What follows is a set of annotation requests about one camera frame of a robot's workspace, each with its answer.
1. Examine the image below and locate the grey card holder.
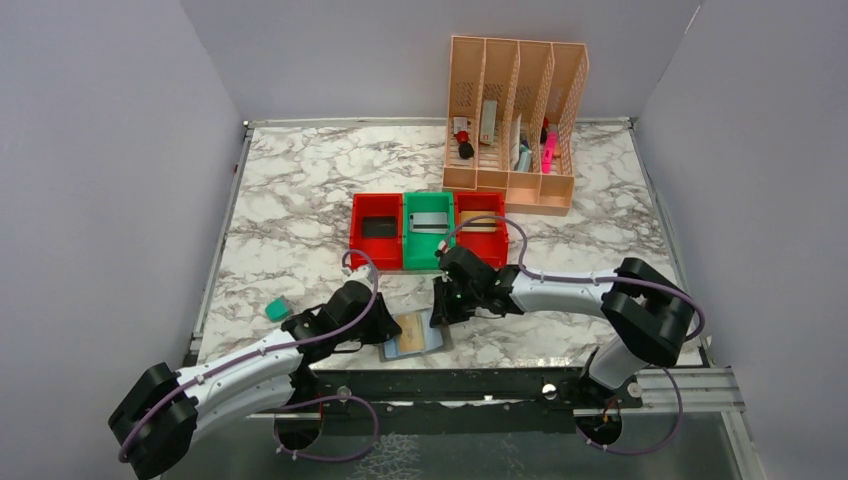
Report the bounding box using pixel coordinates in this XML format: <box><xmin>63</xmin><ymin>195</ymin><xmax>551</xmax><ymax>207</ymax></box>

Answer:
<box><xmin>378</xmin><ymin>308</ymin><xmax>454</xmax><ymax>362</ymax></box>

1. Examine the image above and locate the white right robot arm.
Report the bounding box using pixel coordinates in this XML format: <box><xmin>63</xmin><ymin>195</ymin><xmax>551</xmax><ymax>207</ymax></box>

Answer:
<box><xmin>431</xmin><ymin>246</ymin><xmax>700</xmax><ymax>396</ymax></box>

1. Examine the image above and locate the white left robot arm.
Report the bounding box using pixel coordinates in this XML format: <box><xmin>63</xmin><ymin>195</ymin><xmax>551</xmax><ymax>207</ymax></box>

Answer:
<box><xmin>108</xmin><ymin>280</ymin><xmax>401</xmax><ymax>479</ymax></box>

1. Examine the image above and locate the gold striped card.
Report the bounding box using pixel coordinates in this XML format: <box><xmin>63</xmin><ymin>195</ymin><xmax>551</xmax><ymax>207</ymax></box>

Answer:
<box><xmin>459</xmin><ymin>210</ymin><xmax>498</xmax><ymax>233</ymax></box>

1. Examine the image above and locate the silver striped card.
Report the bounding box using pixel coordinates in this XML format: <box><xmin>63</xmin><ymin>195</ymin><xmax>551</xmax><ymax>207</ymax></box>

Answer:
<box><xmin>408</xmin><ymin>212</ymin><xmax>449</xmax><ymax>234</ymax></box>

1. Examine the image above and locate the black card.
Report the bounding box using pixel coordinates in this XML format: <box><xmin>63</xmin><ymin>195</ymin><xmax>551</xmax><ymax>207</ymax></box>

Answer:
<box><xmin>361</xmin><ymin>216</ymin><xmax>398</xmax><ymax>239</ymax></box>

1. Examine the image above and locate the red plastic bin right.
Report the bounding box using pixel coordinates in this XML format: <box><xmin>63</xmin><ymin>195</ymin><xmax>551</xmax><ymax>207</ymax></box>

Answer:
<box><xmin>454</xmin><ymin>192</ymin><xmax>509</xmax><ymax>268</ymax></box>

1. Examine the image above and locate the red plastic bin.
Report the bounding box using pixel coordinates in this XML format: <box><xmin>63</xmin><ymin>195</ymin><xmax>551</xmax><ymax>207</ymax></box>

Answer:
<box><xmin>349</xmin><ymin>193</ymin><xmax>403</xmax><ymax>270</ymax></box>
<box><xmin>454</xmin><ymin>192</ymin><xmax>509</xmax><ymax>268</ymax></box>

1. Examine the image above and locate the teal eraser block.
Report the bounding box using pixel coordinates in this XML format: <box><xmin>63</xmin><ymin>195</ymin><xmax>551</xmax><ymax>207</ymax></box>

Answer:
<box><xmin>264</xmin><ymin>297</ymin><xmax>293</xmax><ymax>323</ymax></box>

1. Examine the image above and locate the green plastic bin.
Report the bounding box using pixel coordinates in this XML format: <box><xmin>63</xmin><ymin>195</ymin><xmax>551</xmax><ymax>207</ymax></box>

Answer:
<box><xmin>402</xmin><ymin>192</ymin><xmax>456</xmax><ymax>271</ymax></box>

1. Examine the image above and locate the red plastic bin left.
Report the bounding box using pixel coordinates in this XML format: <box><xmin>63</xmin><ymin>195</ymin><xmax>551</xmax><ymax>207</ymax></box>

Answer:
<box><xmin>349</xmin><ymin>193</ymin><xmax>403</xmax><ymax>270</ymax></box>

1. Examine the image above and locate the red black marker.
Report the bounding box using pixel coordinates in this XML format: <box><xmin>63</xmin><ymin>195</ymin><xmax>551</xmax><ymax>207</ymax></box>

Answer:
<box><xmin>454</xmin><ymin>130</ymin><xmax>475</xmax><ymax>160</ymax></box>

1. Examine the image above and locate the teal pen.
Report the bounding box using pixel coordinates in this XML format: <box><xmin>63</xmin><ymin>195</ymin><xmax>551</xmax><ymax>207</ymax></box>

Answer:
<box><xmin>513</xmin><ymin>143</ymin><xmax>532</xmax><ymax>172</ymax></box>

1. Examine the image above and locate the white red box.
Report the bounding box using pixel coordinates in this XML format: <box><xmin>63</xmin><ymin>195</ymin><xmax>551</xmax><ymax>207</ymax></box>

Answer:
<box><xmin>479</xmin><ymin>100</ymin><xmax>498</xmax><ymax>145</ymax></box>

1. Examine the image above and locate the pink highlighter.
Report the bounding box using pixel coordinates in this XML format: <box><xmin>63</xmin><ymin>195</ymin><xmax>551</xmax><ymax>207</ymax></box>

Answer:
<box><xmin>540</xmin><ymin>131</ymin><xmax>558</xmax><ymax>174</ymax></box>

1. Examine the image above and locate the peach desk organizer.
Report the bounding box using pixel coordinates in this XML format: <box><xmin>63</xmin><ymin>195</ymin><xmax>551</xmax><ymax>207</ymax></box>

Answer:
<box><xmin>442</xmin><ymin>35</ymin><xmax>590</xmax><ymax>216</ymax></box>

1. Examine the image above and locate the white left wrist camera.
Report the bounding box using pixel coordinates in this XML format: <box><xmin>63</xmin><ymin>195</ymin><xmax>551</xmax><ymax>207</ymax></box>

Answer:
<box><xmin>342</xmin><ymin>265</ymin><xmax>373</xmax><ymax>289</ymax></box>

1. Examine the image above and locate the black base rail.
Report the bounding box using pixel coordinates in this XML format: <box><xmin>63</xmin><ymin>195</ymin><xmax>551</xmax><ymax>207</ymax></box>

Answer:
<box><xmin>257</xmin><ymin>367</ymin><xmax>643</xmax><ymax>440</ymax></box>

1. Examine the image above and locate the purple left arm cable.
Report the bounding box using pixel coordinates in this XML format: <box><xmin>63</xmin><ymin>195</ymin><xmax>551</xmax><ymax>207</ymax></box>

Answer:
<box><xmin>117</xmin><ymin>249</ymin><xmax>382</xmax><ymax>464</ymax></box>

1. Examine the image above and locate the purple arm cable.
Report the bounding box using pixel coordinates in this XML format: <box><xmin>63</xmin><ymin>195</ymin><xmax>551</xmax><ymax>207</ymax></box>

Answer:
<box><xmin>117</xmin><ymin>249</ymin><xmax>382</xmax><ymax>464</ymax></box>
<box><xmin>435</xmin><ymin>215</ymin><xmax>706</xmax><ymax>458</ymax></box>

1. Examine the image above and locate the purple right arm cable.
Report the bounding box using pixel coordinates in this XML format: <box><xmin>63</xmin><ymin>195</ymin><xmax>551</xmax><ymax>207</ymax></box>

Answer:
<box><xmin>435</xmin><ymin>215</ymin><xmax>706</xmax><ymax>458</ymax></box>

